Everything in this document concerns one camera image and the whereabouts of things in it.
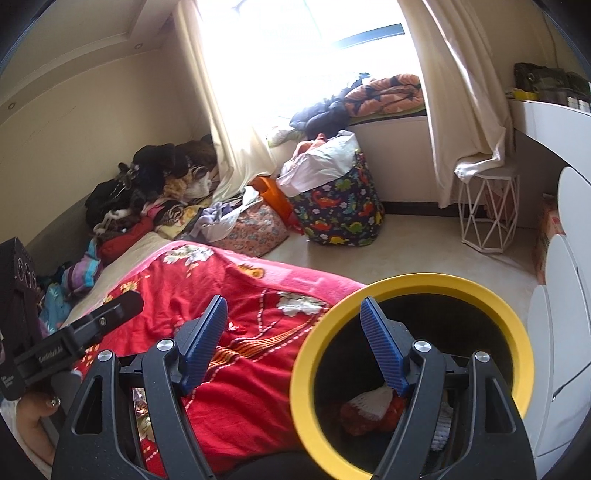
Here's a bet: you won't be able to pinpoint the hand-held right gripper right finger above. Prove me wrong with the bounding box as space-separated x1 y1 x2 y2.
359 296 539 480

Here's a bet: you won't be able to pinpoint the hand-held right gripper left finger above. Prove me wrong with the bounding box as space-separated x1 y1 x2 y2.
51 294 229 480

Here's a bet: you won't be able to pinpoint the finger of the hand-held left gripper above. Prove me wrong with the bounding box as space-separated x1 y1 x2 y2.
69 290 145 352

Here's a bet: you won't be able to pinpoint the white foam net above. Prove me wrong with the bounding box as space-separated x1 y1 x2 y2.
348 385 397 420

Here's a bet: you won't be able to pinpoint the yellow-rimmed black trash bin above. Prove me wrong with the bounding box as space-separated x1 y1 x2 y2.
290 273 529 480

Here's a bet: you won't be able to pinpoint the red plastic bag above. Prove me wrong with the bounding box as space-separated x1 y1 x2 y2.
341 392 409 437

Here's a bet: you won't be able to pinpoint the white ribbed wrapper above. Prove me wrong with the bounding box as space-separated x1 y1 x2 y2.
431 401 455 450

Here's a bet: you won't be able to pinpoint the person's left hand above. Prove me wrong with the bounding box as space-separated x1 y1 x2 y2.
11 394 63 467

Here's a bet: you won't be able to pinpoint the light blue printed cloth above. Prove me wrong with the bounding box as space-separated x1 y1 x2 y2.
39 281 70 333

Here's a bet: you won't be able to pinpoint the red floral blanket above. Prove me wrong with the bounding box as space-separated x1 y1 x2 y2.
62 240 370 478

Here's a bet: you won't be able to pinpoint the purple striped cloth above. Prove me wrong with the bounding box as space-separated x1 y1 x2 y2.
60 240 105 296

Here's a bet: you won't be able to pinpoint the beige bed sheet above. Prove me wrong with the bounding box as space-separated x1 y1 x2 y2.
60 231 174 328

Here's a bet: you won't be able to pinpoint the yellow pink snack wrapper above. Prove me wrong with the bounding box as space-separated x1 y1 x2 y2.
131 388 155 455

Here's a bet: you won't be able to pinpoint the floral fabric bag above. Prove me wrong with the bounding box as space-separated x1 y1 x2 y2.
212 200 291 257

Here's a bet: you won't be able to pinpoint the lavender cloth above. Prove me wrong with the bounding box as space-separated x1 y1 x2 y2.
187 187 262 243

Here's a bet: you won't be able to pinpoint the dinosaur print laundry basket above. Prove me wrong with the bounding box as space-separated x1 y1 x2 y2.
288 152 386 247

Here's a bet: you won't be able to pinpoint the pile of clothes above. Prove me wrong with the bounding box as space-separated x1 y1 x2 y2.
85 141 220 252

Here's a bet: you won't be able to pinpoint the orange bag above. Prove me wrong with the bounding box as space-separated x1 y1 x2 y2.
252 175 301 232

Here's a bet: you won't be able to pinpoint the white plastic bag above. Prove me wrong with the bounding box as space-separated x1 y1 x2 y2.
276 130 361 197

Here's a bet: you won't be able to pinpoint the cardboard box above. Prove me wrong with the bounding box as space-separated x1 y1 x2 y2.
533 196 566 282

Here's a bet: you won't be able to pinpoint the cream curtain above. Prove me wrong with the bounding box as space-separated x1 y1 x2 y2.
397 0 515 208
173 0 287 204

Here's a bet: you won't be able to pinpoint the pale green cloth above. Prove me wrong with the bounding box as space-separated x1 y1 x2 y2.
270 127 303 148

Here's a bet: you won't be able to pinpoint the dark blue jacket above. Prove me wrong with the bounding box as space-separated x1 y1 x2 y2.
288 76 365 137

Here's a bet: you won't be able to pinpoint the orange patterned blanket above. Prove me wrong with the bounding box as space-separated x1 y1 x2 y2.
344 73 424 117

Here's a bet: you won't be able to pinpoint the white desk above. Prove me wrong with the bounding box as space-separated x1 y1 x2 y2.
508 98 591 153

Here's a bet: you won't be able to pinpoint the black yellow box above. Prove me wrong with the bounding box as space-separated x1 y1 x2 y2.
513 62 568 100

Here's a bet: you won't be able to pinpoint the dark containers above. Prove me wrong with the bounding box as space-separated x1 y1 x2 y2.
566 71 591 114

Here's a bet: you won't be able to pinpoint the white wire side table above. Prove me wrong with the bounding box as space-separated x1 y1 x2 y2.
455 166 520 254

